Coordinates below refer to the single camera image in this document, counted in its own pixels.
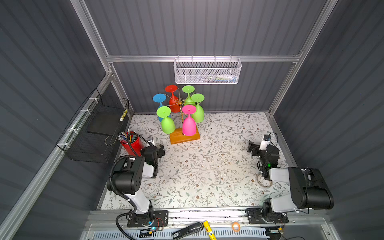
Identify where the green wine glass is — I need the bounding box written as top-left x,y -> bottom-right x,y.
157,106 -> 176,134
182,85 -> 195,105
191,94 -> 205,123

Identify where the pink wine glass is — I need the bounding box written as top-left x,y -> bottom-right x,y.
182,105 -> 197,136

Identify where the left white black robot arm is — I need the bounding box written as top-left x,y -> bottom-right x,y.
107,145 -> 165,227

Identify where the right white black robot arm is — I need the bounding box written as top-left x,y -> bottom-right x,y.
246,136 -> 335,224

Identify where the red wine glass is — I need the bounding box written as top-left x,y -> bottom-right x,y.
165,85 -> 181,113

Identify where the blue wine glass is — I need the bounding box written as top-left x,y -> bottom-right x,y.
153,94 -> 171,123

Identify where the red pencil cup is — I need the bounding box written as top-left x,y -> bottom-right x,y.
118,131 -> 144,157

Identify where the clear tape roll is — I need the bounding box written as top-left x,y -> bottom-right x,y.
256,173 -> 273,189

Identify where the black stapler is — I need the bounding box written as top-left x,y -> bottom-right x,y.
172,222 -> 204,240

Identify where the yellow glue tube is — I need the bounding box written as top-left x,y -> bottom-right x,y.
203,221 -> 217,240

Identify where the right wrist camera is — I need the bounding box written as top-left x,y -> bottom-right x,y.
259,135 -> 272,151

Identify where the wooden base wire glass rack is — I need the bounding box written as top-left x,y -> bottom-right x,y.
169,99 -> 200,145

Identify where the black wire wall basket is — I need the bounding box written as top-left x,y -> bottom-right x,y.
57,90 -> 130,164

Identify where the white wire wall basket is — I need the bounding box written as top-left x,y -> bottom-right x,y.
173,57 -> 242,85

